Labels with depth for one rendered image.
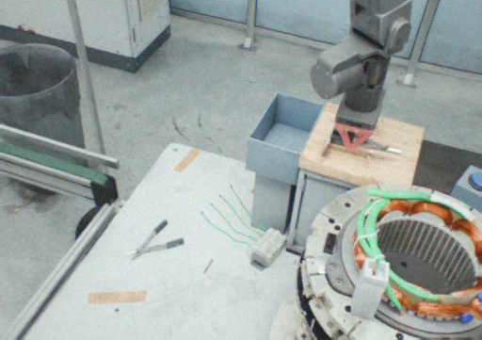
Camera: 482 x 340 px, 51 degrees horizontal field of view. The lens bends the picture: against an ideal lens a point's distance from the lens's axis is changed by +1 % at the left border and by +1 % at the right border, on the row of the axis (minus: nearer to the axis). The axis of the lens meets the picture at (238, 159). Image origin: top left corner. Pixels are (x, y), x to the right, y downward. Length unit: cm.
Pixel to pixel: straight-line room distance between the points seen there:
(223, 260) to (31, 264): 120
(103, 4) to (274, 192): 205
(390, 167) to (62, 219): 163
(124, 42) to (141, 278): 204
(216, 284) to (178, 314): 10
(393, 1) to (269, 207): 54
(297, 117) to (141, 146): 155
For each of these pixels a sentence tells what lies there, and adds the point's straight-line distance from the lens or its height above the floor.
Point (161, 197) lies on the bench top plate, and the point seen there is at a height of 78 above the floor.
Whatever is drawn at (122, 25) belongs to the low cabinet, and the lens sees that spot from 293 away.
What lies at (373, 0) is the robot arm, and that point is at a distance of 75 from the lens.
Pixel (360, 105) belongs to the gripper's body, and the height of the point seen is 120.
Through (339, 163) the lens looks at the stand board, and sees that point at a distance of 94.
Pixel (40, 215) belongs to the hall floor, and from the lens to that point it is 235.
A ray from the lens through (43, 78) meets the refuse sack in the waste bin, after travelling 238.
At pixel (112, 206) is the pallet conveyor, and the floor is 69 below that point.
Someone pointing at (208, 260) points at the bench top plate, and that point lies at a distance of 112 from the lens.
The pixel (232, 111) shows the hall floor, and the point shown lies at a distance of 276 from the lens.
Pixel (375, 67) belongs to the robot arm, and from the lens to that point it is 81.
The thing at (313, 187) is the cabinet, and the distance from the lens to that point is 99.
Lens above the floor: 169
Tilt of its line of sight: 43 degrees down
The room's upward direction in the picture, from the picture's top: 3 degrees clockwise
